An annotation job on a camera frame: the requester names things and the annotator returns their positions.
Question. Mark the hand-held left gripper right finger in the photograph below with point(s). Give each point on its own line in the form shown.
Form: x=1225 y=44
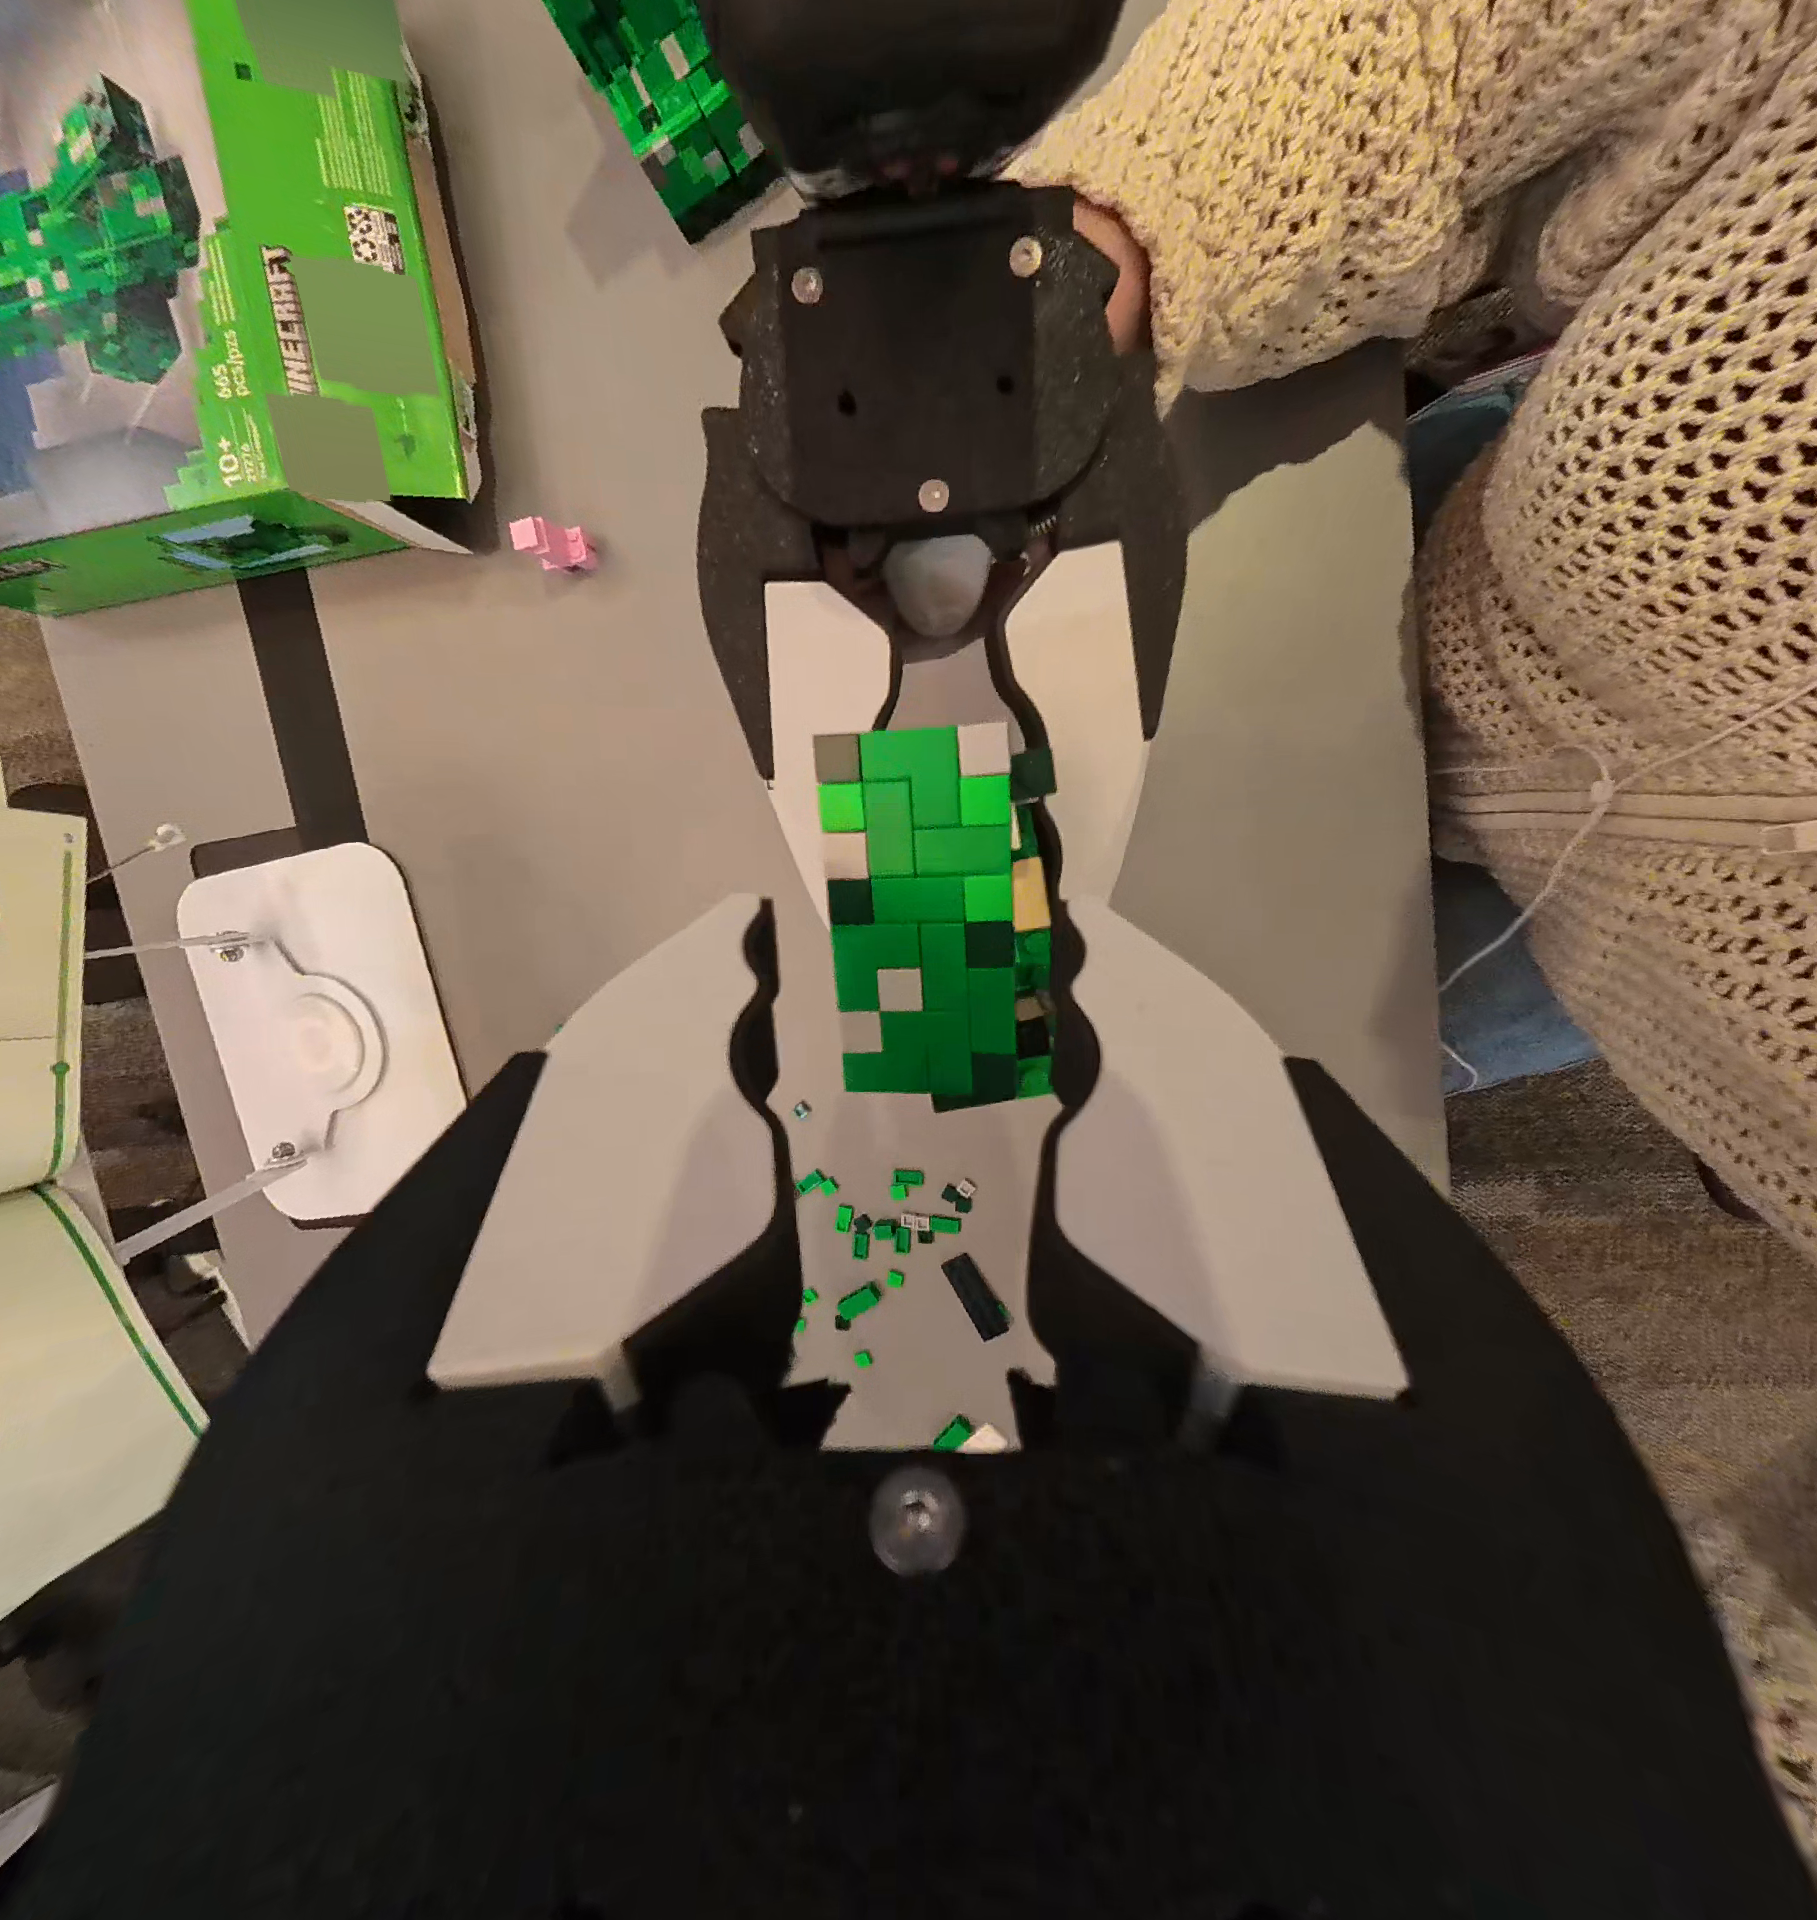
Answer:
x=1223 y=1184

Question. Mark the green cardboard lego box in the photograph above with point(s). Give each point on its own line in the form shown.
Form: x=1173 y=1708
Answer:
x=322 y=181

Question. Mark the cream knit sweater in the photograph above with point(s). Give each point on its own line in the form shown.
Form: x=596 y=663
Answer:
x=1674 y=631

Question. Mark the pink lego pig figure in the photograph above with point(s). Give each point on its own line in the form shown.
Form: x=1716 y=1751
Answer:
x=556 y=543

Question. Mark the green lego creeper figure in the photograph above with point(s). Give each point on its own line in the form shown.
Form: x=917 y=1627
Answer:
x=670 y=135

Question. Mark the green tiled lego panel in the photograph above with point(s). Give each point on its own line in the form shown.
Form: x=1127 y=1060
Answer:
x=923 y=930

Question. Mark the person's right forearm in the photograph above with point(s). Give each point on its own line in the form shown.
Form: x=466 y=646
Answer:
x=1373 y=164

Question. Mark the white instruction booklet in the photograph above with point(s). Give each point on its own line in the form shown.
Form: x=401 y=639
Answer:
x=39 y=1320

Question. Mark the blue cloth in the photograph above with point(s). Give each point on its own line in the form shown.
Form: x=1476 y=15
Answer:
x=1493 y=975

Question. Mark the bright green lego brick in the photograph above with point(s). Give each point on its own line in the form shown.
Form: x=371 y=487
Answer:
x=958 y=1432

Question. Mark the pile of loose lego pieces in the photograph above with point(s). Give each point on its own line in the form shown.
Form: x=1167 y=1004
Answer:
x=860 y=1303

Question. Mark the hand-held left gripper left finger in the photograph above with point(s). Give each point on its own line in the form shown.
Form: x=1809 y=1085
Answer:
x=610 y=1171

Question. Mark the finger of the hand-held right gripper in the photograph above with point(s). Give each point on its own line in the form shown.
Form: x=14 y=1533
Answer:
x=819 y=661
x=1096 y=674

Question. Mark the white mounting plate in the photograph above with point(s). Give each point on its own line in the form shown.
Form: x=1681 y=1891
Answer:
x=293 y=960

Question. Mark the black lego plate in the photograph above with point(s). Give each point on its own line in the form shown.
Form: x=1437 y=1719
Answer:
x=975 y=1298

